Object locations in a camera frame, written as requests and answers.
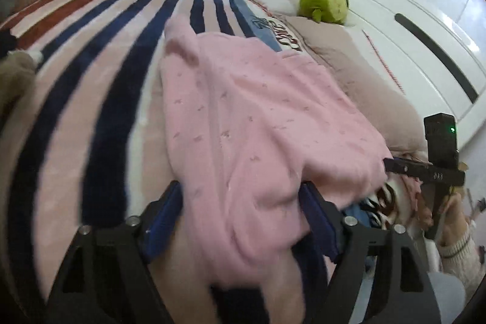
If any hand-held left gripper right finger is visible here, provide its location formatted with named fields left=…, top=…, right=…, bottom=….
left=298, top=182, right=437, bottom=324

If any white bed headboard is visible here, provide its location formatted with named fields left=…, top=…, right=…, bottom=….
left=289, top=0, right=486, bottom=127

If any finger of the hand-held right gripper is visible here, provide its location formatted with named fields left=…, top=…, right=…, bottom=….
left=383, top=157, right=411, bottom=177

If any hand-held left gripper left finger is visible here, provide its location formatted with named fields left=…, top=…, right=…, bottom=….
left=46, top=180, right=185, bottom=324

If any pile of clothes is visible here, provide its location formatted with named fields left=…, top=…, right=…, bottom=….
left=0, top=51, right=39, bottom=120

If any person's right hand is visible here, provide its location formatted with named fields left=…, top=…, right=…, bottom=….
left=438, top=189, right=471, bottom=246

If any person's right forearm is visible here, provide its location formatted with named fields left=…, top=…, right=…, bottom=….
left=436, top=233, right=484, bottom=290

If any beige knit pillow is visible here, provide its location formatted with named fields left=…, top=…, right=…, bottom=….
left=285, top=16, right=428, bottom=154

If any striped blanket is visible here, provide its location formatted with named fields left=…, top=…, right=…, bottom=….
left=0, top=0, right=304, bottom=324

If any green plush toy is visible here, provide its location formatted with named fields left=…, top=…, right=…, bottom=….
left=297, top=0, right=350, bottom=24

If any blue cloth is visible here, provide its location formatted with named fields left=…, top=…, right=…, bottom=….
left=342, top=203, right=375, bottom=230

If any zebra print cloth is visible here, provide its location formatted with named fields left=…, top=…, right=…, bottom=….
left=364, top=176, right=422, bottom=230

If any pink dotted long-sleeve top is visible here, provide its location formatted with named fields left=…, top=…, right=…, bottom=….
left=159, top=15, right=388, bottom=288

